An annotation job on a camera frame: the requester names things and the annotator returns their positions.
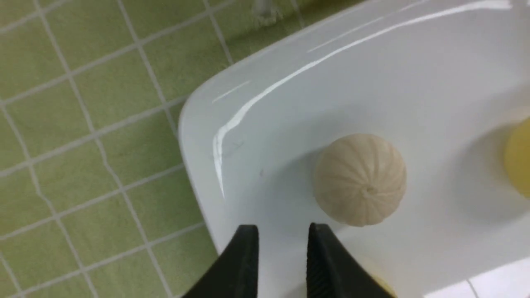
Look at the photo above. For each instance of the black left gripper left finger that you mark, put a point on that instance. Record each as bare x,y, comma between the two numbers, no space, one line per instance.
235,273

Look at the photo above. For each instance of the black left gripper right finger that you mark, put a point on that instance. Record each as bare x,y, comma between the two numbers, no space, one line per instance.
331,272

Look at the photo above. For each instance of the white steamed bun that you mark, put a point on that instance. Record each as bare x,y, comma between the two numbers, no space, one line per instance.
359,180

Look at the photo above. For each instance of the yellow steamed bun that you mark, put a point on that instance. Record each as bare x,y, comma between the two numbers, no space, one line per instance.
517,158

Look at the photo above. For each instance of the white square plate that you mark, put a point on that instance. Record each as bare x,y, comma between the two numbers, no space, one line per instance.
445,81

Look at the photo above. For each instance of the green checkered tablecloth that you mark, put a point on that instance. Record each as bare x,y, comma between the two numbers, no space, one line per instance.
95,201

